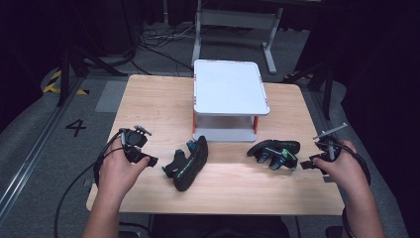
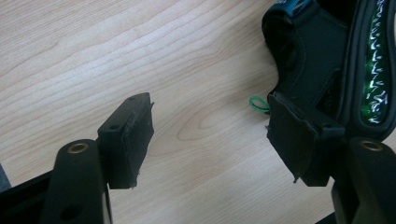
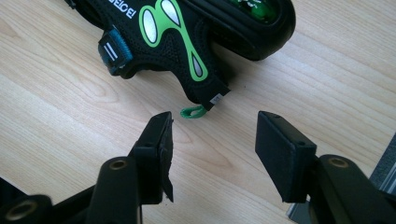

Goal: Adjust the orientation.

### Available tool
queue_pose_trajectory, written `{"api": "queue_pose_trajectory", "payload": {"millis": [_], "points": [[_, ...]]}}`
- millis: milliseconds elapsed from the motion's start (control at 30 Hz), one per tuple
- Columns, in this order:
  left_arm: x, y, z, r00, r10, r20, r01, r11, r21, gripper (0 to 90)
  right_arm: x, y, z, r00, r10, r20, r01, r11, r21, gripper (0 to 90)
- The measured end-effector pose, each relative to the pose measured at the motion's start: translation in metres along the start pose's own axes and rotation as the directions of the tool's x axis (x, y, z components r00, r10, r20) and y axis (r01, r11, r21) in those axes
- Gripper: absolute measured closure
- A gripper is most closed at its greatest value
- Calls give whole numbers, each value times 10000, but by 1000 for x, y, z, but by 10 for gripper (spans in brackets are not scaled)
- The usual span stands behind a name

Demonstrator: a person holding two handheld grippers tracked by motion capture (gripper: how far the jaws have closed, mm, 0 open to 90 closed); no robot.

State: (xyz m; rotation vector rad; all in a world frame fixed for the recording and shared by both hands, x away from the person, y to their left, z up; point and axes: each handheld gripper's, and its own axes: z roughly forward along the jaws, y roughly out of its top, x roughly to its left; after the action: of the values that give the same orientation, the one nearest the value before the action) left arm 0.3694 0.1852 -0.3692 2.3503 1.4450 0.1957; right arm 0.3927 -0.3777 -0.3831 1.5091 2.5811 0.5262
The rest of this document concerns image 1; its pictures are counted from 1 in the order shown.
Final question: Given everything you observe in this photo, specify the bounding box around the bundle of black floor cables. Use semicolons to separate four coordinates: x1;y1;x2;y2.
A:
130;24;196;77

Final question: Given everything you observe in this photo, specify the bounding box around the metal floor rail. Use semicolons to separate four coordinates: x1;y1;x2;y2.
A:
0;77;87;216

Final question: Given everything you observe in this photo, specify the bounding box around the person's right hand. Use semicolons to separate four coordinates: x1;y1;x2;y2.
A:
312;139;368;196

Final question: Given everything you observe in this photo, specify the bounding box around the black sandal with green trim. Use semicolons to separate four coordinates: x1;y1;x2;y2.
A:
246;139;302;173
161;135;210;192

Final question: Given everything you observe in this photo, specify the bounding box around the black tripod stand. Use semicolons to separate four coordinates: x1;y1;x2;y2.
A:
56;44;128;108
282;60;335;122

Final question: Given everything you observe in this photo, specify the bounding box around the white two-tier rack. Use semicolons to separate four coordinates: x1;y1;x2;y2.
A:
191;59;270;144

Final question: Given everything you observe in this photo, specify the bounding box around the person's left hand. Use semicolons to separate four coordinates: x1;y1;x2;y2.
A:
98;138;152;201

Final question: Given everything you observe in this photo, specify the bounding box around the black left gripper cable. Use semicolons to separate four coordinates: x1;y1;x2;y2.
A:
53;129;134;238

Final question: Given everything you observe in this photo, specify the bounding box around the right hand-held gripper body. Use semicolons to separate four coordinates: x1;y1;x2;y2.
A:
311;122;349;167

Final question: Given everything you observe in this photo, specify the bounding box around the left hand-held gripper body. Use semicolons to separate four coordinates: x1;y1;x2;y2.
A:
119;124;154;165

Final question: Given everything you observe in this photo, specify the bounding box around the grey metal stand frame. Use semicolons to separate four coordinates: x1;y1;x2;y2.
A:
190;0;285;75

